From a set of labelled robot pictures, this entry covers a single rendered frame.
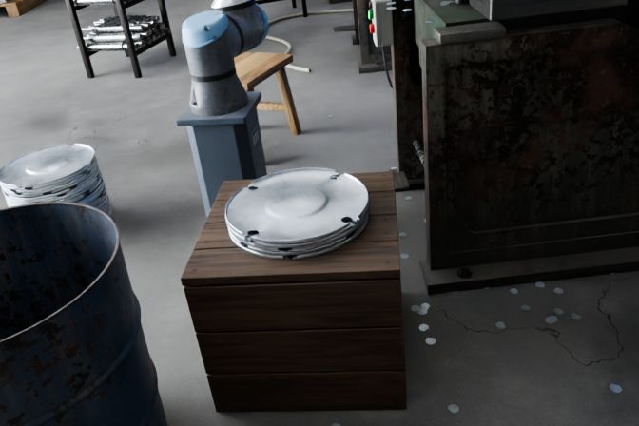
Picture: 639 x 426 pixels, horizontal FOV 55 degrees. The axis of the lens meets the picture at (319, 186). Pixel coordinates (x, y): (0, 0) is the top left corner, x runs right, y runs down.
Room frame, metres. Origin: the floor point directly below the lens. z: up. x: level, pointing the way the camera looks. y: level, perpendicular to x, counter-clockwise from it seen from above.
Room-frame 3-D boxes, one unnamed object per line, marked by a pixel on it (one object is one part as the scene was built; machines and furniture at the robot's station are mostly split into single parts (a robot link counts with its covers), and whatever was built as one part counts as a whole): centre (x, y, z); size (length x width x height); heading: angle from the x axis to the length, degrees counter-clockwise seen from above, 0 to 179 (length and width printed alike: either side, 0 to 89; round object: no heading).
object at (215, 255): (1.08, 0.05, 0.18); 0.40 x 0.38 x 0.35; 82
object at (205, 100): (1.54, 0.24, 0.50); 0.15 x 0.15 x 0.10
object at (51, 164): (1.78, 0.84, 0.24); 0.29 x 0.29 x 0.01
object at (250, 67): (2.26, 0.23, 0.16); 0.34 x 0.24 x 0.34; 151
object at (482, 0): (1.54, -0.56, 0.68); 0.45 x 0.30 x 0.06; 0
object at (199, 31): (1.54, 0.23, 0.62); 0.13 x 0.12 x 0.14; 148
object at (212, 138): (1.54, 0.24, 0.23); 0.19 x 0.19 x 0.45; 79
